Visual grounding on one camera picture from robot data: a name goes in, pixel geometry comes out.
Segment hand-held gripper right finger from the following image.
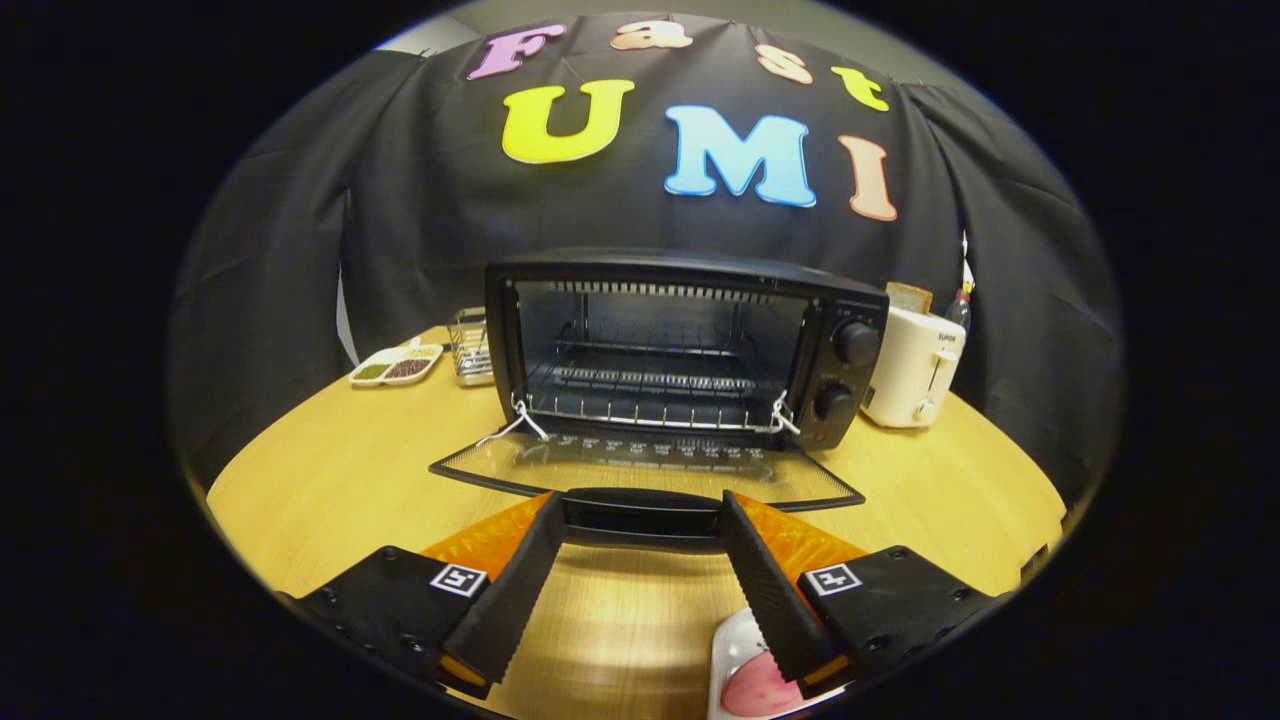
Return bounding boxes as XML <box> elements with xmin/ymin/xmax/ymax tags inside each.
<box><xmin>720</xmin><ymin>490</ymin><xmax>1001</xmax><ymax>701</ymax></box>

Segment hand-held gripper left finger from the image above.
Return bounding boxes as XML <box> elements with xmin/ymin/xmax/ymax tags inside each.
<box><xmin>275</xmin><ymin>490</ymin><xmax>568</xmax><ymax>701</ymax></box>

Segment white square food tray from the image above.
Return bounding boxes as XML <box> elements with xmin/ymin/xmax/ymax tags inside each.
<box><xmin>708</xmin><ymin>608</ymin><xmax>851</xmax><ymax>720</ymax></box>

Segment pink ham slice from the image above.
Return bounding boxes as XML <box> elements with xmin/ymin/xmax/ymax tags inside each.
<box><xmin>722</xmin><ymin>650</ymin><xmax>811</xmax><ymax>718</ymax></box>

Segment black toaster oven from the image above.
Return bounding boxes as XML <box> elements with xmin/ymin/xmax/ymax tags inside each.
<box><xmin>430</xmin><ymin>248</ymin><xmax>891</xmax><ymax>553</ymax></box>

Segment white bread toaster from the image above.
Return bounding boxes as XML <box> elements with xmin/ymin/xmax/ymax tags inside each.
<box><xmin>860</xmin><ymin>305</ymin><xmax>969</xmax><ymax>429</ymax></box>

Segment white divided snack dish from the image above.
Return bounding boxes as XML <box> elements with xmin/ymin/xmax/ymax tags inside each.
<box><xmin>348</xmin><ymin>343</ymin><xmax>444</xmax><ymax>388</ymax></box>

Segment black backdrop cloth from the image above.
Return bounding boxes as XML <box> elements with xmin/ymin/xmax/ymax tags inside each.
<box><xmin>165</xmin><ymin>10</ymin><xmax>1126</xmax><ymax>501</ymax></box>

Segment wire mesh holder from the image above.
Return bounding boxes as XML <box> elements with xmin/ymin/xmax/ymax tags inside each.
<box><xmin>447</xmin><ymin>307</ymin><xmax>496</xmax><ymax>388</ymax></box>

